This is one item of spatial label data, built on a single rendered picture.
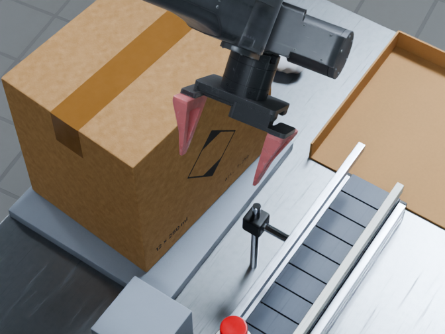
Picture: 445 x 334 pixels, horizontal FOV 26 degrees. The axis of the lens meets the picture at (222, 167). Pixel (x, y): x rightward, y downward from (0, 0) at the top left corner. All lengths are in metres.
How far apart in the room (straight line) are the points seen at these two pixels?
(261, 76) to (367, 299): 0.48
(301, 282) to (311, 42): 0.46
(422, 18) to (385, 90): 1.33
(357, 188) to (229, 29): 0.58
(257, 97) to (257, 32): 0.11
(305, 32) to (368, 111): 0.61
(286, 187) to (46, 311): 0.42
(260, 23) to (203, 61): 0.32
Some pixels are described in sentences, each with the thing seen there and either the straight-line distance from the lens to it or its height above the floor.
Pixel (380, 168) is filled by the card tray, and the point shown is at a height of 0.83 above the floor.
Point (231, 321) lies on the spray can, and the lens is 1.14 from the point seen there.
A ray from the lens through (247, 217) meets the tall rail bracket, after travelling 1.35.
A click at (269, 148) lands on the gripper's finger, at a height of 1.23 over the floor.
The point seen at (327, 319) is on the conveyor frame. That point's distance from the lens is 1.38.
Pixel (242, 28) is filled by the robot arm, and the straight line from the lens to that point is 0.99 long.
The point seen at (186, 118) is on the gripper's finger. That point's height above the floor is 1.22.
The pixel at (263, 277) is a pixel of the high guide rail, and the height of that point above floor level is 0.96.
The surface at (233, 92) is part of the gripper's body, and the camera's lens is 1.10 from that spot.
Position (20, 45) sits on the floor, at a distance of 2.93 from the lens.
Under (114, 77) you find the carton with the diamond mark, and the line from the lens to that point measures 1.31.
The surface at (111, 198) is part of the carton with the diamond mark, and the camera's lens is 1.33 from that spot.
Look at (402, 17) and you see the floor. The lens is 2.99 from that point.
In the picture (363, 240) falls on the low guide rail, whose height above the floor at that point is 0.92.
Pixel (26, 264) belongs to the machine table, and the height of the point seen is 0.83.
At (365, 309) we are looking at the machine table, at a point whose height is 0.83.
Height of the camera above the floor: 2.11
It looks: 54 degrees down
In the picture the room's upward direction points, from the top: straight up
